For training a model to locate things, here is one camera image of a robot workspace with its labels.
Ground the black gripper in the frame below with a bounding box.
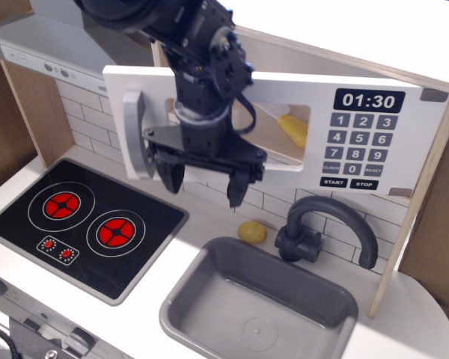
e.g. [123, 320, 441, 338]
[144, 120, 266, 207]

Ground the white microwave door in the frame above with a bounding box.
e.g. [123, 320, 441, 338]
[103, 66, 448, 197]

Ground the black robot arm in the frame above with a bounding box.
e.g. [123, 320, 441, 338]
[78, 1, 266, 207]

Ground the white wooden microwave cabinet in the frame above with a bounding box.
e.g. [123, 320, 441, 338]
[225, 1, 449, 317]

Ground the yellow toy potato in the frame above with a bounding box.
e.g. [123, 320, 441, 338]
[237, 221, 268, 245]

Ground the dark grey toy faucet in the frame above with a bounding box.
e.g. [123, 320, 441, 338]
[275, 195, 378, 270]

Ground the grey toy sink basin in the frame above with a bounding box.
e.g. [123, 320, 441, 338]
[159, 237, 358, 358]

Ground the black toy stovetop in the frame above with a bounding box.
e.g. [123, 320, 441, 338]
[0, 159, 189, 306]

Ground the grey range hood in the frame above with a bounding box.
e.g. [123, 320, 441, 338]
[0, 1, 154, 96]

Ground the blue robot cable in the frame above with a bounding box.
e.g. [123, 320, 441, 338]
[231, 93, 257, 135]

